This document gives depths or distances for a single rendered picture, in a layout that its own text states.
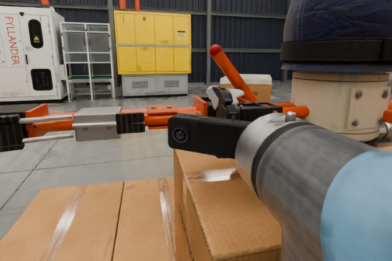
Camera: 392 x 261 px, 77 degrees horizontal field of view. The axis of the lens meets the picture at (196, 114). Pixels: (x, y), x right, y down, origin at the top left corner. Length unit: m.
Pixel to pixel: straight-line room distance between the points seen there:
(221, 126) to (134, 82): 7.42
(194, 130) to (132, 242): 0.74
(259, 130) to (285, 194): 0.08
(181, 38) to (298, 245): 7.69
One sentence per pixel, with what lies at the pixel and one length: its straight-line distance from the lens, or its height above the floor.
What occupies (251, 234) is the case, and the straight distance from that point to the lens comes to 0.38.
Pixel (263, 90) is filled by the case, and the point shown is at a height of 0.94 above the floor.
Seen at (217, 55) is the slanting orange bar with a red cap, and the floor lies 1.18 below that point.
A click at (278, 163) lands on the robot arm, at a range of 0.20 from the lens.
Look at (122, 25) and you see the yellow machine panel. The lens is 7.66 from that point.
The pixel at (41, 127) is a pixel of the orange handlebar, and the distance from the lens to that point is 0.45.
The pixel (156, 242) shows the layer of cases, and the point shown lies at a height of 0.54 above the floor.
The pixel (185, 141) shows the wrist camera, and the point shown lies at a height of 1.07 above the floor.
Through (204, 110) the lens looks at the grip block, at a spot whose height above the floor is 1.09.
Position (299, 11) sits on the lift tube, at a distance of 0.52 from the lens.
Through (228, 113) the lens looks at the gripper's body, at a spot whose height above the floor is 1.10.
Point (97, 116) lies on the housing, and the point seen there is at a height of 1.09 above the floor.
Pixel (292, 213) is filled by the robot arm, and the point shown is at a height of 1.08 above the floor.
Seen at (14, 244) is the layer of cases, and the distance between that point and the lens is 1.16.
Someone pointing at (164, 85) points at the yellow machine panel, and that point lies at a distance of 7.79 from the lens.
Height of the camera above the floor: 1.18
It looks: 13 degrees down
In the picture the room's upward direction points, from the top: straight up
